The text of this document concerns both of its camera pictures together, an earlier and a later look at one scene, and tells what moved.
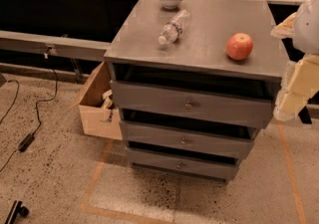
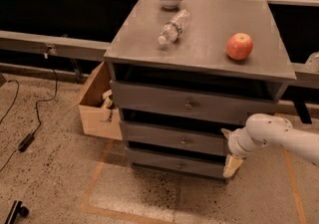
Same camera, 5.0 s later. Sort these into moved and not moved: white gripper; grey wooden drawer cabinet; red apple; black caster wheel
Moved: white gripper
Not moved: grey wooden drawer cabinet; red apple; black caster wheel
